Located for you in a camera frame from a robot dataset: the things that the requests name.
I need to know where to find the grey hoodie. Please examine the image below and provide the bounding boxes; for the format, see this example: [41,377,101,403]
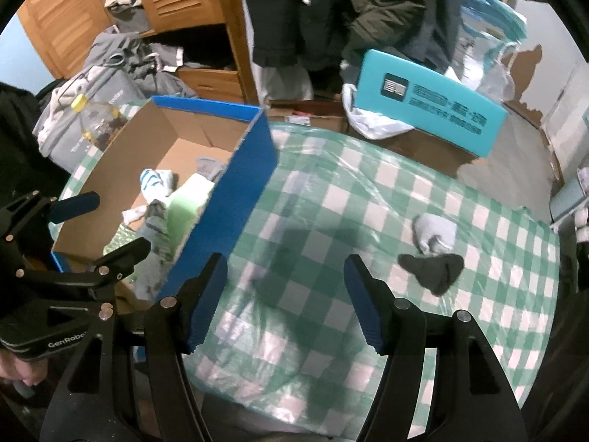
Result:
[85,28,198,99]

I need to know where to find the blue plastic packages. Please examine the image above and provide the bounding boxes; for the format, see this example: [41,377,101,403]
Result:
[453,0,528,84]

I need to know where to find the cardboard box with blue outside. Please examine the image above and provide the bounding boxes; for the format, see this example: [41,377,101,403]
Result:
[50,96,279,314]

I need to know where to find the brown cardboard box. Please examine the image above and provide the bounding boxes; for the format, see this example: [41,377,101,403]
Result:
[347,120,479,178]

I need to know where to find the black hanging jacket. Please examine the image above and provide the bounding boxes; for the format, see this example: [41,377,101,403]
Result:
[247,0,343,72]

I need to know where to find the olive hanging jacket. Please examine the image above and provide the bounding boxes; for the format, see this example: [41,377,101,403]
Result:
[336,0,465,74]

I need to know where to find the white blue striped sock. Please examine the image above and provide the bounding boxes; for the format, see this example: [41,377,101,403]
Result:
[139,169,178,203]

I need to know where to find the person's left hand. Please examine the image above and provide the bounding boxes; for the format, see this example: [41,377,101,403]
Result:
[0,350,53,390]

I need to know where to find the grey clothes in cabinet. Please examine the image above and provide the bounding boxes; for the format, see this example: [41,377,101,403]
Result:
[103,0,152,33]

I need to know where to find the open cardboard box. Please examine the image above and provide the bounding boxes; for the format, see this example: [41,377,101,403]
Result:
[268,100,349,133]

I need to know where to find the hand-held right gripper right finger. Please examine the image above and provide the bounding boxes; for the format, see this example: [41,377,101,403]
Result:
[343,254,530,442]

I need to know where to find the green white checkered tablecloth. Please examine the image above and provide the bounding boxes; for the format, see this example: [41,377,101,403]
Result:
[60,124,560,438]

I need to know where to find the clear plastic bag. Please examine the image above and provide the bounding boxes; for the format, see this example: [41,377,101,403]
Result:
[476,53,516,102]

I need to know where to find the white plastic bag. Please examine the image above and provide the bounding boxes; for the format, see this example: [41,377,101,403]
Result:
[341,83,415,140]

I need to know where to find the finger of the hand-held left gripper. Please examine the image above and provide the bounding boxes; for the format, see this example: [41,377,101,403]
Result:
[0,191,101,241]
[89,238,152,283]

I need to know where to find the wooden drawer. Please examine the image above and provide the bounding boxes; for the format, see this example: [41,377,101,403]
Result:
[177,67,244,106]

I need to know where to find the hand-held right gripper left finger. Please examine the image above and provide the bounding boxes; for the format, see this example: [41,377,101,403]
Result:
[39,252,228,442]

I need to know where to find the pale grey sock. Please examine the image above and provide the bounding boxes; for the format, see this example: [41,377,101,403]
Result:
[412,214,457,255]

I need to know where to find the dark sock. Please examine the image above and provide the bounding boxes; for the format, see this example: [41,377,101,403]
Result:
[398,253,465,296]

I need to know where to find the grey white cloth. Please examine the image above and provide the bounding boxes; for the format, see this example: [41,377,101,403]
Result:
[122,199,173,300]

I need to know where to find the green patterned cloth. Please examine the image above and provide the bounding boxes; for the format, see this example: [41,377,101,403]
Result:
[103,223,139,256]

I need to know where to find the teal printed box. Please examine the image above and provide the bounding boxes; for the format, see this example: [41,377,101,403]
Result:
[354,49,508,157]

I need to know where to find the white hanging garment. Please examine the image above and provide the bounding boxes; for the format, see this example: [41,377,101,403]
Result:
[251,62,314,104]

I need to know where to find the white green cloth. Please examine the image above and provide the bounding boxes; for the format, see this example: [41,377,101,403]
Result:
[166,172,217,259]

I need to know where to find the plastic bottle with yellow cap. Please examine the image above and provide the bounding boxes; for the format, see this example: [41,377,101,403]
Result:
[69,94,127,150]

